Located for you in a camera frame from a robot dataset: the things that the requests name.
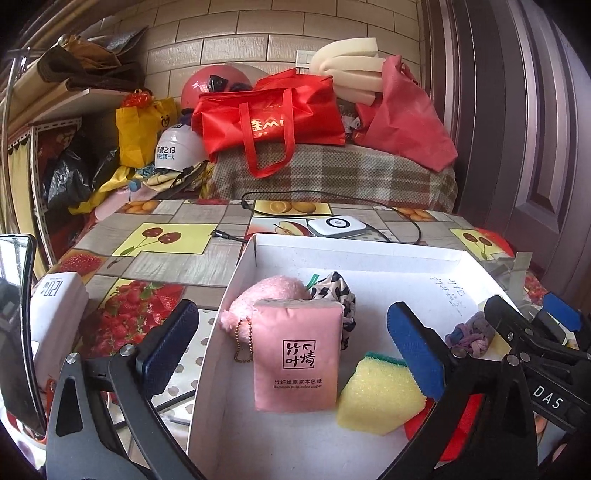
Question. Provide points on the white rounded square device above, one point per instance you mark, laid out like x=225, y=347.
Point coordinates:
x=337, y=227

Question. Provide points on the red helmet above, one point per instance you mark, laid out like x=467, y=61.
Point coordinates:
x=198, y=87

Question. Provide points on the fruit print tablecloth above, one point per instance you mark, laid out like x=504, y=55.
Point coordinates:
x=184, y=249

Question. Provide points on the red yellow plush toy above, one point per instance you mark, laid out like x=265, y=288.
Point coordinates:
x=418, y=431

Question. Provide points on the yellow green sponge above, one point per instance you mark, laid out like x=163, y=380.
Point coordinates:
x=374, y=401

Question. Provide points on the pink tissue packet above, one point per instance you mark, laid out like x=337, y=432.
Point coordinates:
x=295, y=369

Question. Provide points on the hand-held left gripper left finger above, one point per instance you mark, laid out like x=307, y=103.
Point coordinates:
x=168, y=350

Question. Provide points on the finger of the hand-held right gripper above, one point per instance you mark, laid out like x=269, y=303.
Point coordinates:
x=508, y=318
x=561, y=311

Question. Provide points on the wooden wall shelf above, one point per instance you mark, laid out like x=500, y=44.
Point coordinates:
x=69, y=99

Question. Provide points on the yellow bag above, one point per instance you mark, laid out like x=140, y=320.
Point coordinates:
x=138, y=134

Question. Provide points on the white cardboard box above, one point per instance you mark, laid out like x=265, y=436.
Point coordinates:
x=277, y=438

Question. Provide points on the white metal rack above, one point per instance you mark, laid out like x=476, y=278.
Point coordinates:
x=37, y=184

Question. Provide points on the purple metal door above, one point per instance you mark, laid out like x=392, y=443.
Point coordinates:
x=508, y=115

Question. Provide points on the white printed box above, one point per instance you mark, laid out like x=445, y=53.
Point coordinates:
x=60, y=314

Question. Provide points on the brown crumpled paper bag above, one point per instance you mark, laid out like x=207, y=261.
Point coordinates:
x=83, y=64

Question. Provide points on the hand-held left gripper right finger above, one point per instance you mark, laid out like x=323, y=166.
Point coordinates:
x=415, y=355

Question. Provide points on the pink red plastic bag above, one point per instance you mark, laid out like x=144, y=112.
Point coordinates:
x=406, y=124

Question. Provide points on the white wall socket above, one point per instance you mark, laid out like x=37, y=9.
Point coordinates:
x=305, y=58

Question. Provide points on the cream foam strips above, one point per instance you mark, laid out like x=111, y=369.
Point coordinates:
x=346, y=60

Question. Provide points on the red ornament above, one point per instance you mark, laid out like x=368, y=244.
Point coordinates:
x=137, y=98

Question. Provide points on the black plastic bag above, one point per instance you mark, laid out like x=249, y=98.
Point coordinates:
x=69, y=175

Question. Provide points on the leopard print scrunchie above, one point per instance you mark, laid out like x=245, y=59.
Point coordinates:
x=337, y=290

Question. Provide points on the red tote bag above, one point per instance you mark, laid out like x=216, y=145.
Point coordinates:
x=277, y=115

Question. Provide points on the white helmet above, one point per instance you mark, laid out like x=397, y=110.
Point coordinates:
x=178, y=147

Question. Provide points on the plaid cloth cover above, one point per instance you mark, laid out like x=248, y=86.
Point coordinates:
x=346, y=180

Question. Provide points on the yellow patterned cloth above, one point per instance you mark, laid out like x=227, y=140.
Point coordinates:
x=111, y=184

